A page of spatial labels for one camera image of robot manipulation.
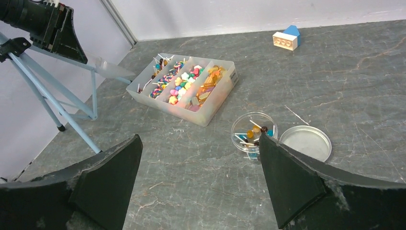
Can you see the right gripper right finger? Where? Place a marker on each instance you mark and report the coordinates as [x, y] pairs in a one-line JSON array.
[[307, 194]]

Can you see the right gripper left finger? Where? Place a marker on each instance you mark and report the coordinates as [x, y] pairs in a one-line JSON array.
[[99, 187]]

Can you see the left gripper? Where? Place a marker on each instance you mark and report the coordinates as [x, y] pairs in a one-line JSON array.
[[49, 23]]

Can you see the clear plastic scoop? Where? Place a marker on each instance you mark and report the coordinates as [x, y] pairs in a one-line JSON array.
[[107, 69]]

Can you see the round jar lid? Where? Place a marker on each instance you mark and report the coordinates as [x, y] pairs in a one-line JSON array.
[[308, 140]]

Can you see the clear round plastic jar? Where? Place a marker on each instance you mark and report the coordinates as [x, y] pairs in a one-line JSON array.
[[247, 130]]

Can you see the light blue tripod stand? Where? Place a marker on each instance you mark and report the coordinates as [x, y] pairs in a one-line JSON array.
[[48, 89]]

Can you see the clear compartment candy box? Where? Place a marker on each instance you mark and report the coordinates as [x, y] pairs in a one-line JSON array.
[[191, 88]]

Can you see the toy block house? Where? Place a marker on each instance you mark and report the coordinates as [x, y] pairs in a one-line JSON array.
[[289, 39]]

